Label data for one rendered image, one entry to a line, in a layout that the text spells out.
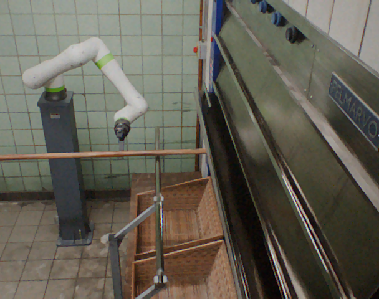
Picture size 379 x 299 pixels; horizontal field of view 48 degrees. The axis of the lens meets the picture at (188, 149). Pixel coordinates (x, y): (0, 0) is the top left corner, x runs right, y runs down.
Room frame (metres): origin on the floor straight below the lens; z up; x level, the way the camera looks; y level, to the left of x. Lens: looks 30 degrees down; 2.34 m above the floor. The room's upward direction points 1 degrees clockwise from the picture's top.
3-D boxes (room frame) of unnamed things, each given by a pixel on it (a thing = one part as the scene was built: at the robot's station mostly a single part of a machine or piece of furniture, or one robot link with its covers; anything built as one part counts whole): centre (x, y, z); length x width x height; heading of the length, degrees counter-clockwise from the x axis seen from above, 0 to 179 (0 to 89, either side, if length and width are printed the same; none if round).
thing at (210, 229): (1.94, 0.07, 0.72); 0.56 x 0.49 x 0.28; 5
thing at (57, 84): (2.61, 0.90, 1.36); 0.16 x 0.13 x 0.19; 155
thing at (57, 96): (2.68, 0.90, 1.23); 0.26 x 0.15 x 0.06; 6
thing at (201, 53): (2.89, -0.08, 1.46); 0.10 x 0.07 x 0.10; 5
